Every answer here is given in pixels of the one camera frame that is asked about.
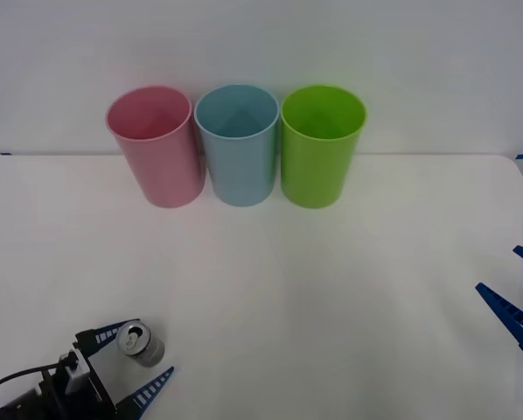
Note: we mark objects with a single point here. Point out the pale blue plastic bin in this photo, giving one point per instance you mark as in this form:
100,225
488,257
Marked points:
239,170

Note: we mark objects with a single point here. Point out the green plastic bin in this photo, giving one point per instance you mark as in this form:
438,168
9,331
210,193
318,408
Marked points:
316,170

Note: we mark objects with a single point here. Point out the silver drink can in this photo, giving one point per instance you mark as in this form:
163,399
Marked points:
145,350

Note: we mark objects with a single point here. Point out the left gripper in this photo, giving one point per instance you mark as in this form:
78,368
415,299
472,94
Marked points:
93,400

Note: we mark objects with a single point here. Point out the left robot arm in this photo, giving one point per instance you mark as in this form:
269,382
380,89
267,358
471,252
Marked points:
18,404

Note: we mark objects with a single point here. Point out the pink plastic bin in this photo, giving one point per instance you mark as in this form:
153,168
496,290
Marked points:
165,166

